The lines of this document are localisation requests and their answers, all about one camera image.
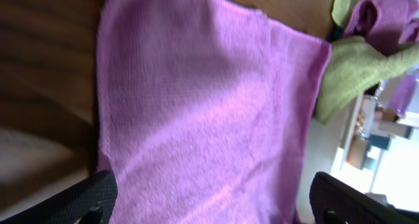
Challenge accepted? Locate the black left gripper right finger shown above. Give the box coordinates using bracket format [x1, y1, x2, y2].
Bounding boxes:
[309, 172, 418, 224]

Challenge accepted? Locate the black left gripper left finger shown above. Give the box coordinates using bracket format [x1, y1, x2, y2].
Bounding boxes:
[1, 170, 118, 224]

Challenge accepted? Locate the purple microfiber cloth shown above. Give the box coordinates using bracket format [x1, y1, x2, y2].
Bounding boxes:
[96, 0, 331, 223]

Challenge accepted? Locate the green cloth front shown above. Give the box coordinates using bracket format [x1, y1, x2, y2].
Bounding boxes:
[314, 36, 418, 124]

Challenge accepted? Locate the purple cloth in pile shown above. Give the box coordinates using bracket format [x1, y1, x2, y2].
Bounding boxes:
[343, 0, 418, 56]

